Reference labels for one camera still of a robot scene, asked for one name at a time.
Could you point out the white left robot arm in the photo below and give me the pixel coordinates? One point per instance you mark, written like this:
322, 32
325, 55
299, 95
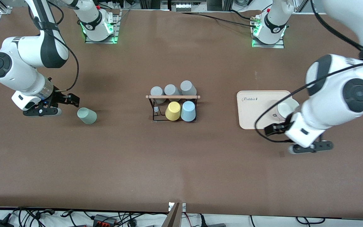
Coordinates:
326, 104

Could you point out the black power adapter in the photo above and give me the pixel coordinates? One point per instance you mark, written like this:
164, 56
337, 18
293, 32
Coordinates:
0, 224

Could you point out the light blue plastic cup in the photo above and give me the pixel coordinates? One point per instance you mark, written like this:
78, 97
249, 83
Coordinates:
188, 111

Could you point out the grey plastic cup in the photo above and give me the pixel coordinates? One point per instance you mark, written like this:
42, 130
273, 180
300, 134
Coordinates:
157, 92
187, 86
171, 90

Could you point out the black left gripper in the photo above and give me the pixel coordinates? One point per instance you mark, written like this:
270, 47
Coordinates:
283, 127

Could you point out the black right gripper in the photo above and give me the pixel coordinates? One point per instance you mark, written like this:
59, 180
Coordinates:
57, 97

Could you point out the beige rabbit print tray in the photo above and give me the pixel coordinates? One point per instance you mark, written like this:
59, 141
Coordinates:
254, 113

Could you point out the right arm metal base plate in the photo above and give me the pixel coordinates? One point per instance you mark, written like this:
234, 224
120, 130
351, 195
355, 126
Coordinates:
116, 31

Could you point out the yellow plastic cup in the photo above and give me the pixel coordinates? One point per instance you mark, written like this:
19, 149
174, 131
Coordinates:
173, 111

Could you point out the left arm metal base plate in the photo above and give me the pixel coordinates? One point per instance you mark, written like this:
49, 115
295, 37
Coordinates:
280, 45

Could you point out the white label plate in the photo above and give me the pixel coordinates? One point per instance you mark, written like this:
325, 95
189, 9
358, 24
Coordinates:
183, 207

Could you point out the grey box orange connectors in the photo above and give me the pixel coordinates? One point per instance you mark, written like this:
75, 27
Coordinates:
104, 220

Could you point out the sage green plastic cup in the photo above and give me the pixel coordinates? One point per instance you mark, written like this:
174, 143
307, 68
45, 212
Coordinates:
87, 116

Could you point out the white bowl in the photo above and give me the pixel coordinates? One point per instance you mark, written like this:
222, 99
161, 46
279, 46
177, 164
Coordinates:
287, 107

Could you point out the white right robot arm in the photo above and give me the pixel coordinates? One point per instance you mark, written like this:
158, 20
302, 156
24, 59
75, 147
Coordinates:
24, 53

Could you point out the white power strip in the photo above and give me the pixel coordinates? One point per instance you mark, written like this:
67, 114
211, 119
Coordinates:
184, 7

